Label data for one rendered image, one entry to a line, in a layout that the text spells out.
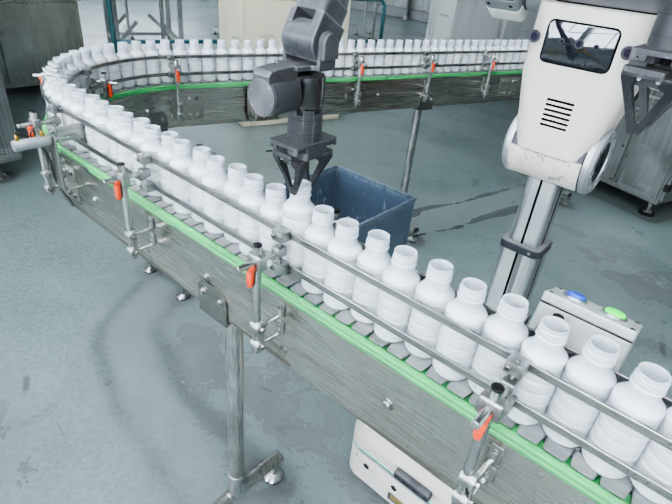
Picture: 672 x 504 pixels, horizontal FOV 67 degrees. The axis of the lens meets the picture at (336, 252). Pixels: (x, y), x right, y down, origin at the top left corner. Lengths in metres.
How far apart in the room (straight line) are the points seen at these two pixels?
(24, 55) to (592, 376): 5.69
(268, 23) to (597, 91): 3.97
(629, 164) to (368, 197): 3.15
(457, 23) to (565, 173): 5.63
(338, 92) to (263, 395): 1.49
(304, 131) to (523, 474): 0.61
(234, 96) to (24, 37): 3.75
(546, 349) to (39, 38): 5.66
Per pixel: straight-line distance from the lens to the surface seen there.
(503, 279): 1.45
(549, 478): 0.80
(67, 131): 1.54
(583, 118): 1.23
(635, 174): 4.49
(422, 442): 0.90
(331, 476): 1.90
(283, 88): 0.78
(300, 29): 0.82
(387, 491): 1.79
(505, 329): 0.74
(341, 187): 1.67
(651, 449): 0.77
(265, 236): 0.98
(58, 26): 6.04
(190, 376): 2.21
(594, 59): 1.21
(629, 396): 0.72
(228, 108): 2.41
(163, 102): 2.32
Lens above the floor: 1.56
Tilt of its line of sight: 31 degrees down
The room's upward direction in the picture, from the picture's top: 6 degrees clockwise
